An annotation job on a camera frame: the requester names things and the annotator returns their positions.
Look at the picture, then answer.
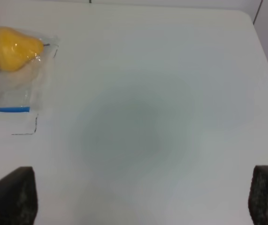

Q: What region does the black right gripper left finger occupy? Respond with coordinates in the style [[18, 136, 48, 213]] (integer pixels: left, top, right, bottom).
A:
[[0, 166, 38, 225]]

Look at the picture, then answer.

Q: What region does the clear zip bag blue seal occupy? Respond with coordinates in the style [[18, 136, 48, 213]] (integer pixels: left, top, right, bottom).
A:
[[0, 27, 59, 113]]

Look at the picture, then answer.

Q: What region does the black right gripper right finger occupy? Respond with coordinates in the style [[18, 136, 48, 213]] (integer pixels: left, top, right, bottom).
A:
[[248, 165, 268, 225]]

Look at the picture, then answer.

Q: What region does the yellow toy pear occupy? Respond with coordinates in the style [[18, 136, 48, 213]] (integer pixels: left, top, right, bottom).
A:
[[0, 27, 44, 72]]

